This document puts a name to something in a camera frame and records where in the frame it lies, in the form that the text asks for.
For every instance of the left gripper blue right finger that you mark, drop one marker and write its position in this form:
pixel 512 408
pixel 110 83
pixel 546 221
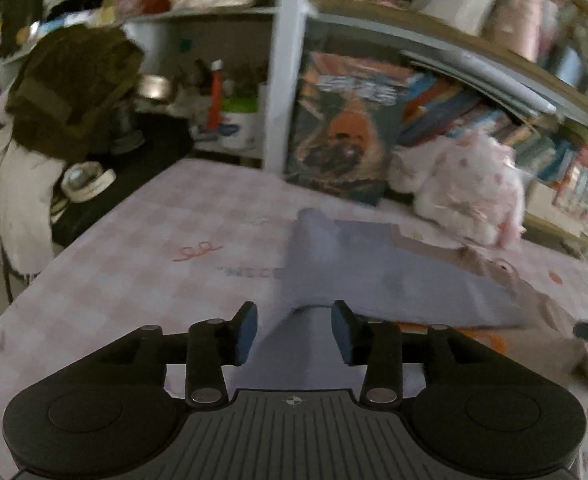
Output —
pixel 362 341

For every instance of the Harry Potter book box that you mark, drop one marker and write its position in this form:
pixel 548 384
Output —
pixel 347 120

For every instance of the white green tub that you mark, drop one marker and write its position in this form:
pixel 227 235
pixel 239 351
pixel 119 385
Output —
pixel 239 119

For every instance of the pink white plush bunny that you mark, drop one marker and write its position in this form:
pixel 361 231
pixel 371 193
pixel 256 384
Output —
pixel 469 186

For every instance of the row of leaning books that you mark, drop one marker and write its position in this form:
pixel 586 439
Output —
pixel 444 109

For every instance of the red tassel ornament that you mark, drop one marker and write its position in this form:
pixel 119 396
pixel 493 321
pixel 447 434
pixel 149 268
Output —
pixel 214 111

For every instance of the white cloth on chair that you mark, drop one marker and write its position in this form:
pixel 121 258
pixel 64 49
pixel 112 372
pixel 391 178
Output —
pixel 27 179

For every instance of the olive green jacket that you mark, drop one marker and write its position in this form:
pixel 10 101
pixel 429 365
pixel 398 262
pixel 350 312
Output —
pixel 67 85

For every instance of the grey and beige sweater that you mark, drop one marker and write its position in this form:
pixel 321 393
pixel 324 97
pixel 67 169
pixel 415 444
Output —
pixel 381 274

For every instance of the white smart watch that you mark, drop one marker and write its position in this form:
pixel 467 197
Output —
pixel 85 181

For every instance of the pink checkered desk mat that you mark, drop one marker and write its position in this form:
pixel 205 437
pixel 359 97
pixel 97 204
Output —
pixel 194 243

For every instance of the metal bowl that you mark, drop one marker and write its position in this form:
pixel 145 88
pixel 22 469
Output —
pixel 156 88

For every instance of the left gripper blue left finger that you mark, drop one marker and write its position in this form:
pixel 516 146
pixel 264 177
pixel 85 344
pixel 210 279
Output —
pixel 218 342

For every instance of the white metal shelf frame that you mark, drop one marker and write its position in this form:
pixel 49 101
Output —
pixel 280 32

